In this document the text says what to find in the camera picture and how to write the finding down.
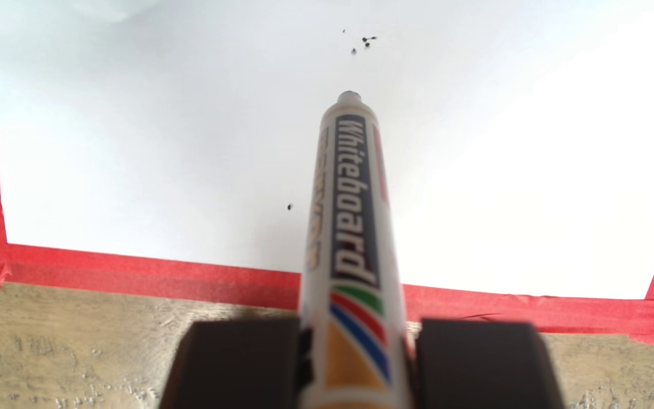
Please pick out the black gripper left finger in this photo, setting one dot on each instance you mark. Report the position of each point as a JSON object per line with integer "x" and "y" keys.
{"x": 236, "y": 369}

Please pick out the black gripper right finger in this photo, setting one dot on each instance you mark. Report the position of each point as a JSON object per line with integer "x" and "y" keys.
{"x": 486, "y": 369}

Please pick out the white whiteboard marker pen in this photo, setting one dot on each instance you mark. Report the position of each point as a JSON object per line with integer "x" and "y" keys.
{"x": 355, "y": 255}

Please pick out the white ink-dotted paper sheet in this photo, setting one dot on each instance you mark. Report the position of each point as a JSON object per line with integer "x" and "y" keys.
{"x": 162, "y": 142}

